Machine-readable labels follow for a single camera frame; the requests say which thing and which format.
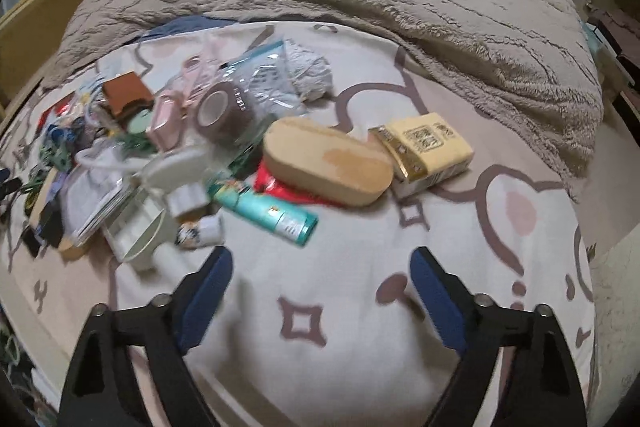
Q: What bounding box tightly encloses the brown leather wallet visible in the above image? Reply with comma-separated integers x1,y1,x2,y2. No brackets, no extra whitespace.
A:
102,72,154,121

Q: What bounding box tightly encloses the open closet with clothes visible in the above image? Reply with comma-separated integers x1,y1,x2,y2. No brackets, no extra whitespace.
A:
582,0,640,108

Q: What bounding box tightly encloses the yellow tissue pack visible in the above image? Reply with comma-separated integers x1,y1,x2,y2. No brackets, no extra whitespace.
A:
370,113,475,198

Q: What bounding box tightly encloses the brown tape roll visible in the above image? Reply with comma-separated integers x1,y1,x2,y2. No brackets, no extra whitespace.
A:
194,79,267,146

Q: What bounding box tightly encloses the oval wooden box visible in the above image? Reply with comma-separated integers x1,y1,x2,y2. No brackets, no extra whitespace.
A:
262,117,396,208

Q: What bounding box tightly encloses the clear zip bag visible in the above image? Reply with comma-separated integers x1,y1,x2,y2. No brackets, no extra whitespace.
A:
220,39,312,128

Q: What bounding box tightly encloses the red packet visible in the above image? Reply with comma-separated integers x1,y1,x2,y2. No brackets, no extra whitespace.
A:
252,162,322,208

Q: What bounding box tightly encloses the small white printed bottle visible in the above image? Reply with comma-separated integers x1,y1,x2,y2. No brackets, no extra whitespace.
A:
175,213,224,251

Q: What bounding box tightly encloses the white plastic dispenser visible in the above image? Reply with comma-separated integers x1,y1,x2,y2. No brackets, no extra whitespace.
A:
102,147,212,271

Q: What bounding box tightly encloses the grey white fluffy cloth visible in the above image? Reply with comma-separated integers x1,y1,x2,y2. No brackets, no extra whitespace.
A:
285,39,335,101

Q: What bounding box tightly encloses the teal tube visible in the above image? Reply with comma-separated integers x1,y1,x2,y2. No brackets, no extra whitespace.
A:
207,179,320,249

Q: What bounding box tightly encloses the fluffy beige blanket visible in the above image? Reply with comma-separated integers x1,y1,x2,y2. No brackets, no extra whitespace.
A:
42,0,607,188

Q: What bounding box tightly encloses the pink plastic case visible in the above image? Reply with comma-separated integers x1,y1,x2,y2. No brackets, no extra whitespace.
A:
150,52,222,154

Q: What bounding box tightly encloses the printed blanket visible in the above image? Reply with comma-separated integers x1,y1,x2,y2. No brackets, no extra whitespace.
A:
0,22,601,427

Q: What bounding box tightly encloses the blue bed sheet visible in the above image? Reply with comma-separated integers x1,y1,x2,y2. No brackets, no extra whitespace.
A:
135,16,242,46

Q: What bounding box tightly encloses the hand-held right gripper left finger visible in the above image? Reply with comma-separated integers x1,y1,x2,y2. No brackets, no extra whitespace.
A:
59,246,235,427

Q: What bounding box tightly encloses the white mask packet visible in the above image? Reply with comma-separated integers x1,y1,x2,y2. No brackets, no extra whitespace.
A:
65,162,132,244

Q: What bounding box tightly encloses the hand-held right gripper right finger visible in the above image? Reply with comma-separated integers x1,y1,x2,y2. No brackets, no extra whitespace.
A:
409,246,588,427

